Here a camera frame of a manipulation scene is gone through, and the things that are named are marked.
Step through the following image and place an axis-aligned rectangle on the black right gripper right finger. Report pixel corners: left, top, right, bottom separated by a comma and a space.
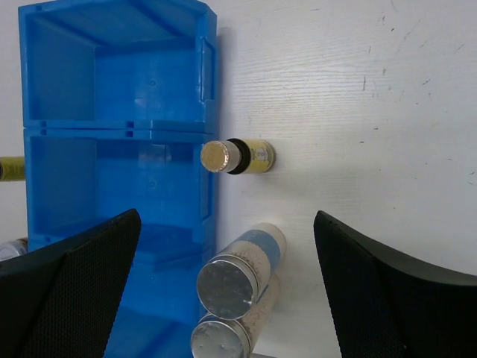
313, 211, 476, 357

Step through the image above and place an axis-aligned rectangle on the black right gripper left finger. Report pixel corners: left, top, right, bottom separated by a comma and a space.
1, 209, 142, 357

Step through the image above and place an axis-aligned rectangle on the blue label shaker silver lid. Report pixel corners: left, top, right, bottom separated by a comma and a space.
196, 222, 287, 321

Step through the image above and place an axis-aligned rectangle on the yellow label bottle gold cap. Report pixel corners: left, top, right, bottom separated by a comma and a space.
200, 138, 275, 175

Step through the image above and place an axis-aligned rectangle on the red label spice jar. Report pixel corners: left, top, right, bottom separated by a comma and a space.
0, 238, 28, 261

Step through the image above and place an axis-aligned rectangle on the blue bin near compartment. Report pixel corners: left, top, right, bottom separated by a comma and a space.
104, 248, 214, 357

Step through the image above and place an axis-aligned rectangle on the blue bin compartment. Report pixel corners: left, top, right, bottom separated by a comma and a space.
24, 128, 216, 263
18, 0, 218, 134
104, 248, 214, 357

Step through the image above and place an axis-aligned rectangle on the blue bin middle compartment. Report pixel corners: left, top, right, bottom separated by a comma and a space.
24, 128, 216, 263

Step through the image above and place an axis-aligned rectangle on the blue bin far compartment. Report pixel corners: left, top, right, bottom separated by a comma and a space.
18, 0, 218, 134

